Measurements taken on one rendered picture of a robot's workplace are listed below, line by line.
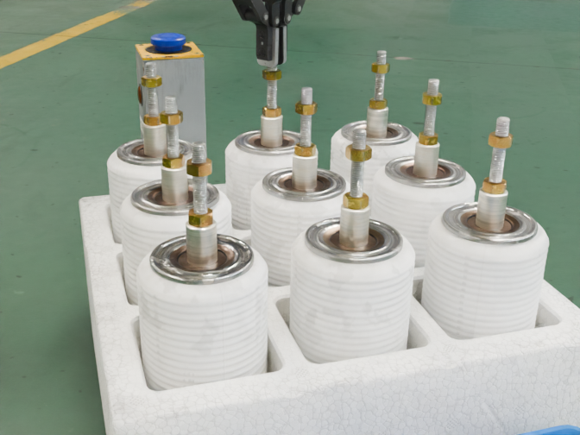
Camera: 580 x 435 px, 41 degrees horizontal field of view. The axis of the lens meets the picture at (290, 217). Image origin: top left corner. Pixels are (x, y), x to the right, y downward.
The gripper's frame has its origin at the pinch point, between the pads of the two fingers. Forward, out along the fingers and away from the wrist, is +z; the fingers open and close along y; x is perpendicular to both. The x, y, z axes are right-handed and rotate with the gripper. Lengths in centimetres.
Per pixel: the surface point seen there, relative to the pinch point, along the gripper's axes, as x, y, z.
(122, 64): -113, -87, 36
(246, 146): -1.0, 2.9, 9.9
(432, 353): 26.0, 15.0, 17.1
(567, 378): 34.3, 7.1, 20.6
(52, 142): -77, -32, 36
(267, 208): 8.5, 12.2, 10.8
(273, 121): 0.8, 0.9, 7.4
